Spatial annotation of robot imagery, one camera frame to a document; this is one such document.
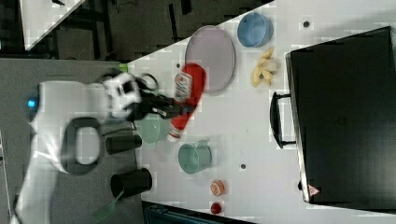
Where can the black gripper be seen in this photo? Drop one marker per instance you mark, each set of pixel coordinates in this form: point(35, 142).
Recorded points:
point(165, 107)

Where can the red ketchup bottle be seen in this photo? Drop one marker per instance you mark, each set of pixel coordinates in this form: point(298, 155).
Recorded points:
point(190, 84)

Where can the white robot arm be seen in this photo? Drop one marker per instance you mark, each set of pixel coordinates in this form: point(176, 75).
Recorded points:
point(67, 137)

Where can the pink round plate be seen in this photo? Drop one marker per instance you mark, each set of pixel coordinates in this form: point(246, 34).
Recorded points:
point(212, 49)

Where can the green oval colander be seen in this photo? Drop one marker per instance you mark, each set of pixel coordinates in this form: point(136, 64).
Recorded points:
point(153, 128)

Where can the green mug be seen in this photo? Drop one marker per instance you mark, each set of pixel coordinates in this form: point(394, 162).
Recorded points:
point(194, 158)

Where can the black cup upper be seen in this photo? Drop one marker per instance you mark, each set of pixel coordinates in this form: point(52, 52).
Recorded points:
point(122, 143)

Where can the black cup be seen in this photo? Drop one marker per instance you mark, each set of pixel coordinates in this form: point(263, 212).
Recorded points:
point(131, 183)
point(122, 143)

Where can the black cup lower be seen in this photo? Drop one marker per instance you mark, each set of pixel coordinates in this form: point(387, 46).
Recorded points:
point(131, 183)

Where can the peeled banana toy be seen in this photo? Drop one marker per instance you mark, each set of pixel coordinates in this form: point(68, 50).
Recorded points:
point(264, 69)

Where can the small red fruit toy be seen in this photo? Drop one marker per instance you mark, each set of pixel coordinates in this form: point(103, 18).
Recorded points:
point(215, 208)

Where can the blue bowl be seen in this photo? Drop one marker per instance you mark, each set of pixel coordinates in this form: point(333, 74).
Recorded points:
point(255, 30)

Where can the green spatula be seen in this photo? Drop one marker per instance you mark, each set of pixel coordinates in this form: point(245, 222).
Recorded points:
point(105, 211)

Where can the black toaster oven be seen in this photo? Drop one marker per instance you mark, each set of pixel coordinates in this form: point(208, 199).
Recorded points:
point(342, 95)

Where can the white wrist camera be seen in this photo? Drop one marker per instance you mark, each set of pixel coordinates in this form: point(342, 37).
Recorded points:
point(123, 92)

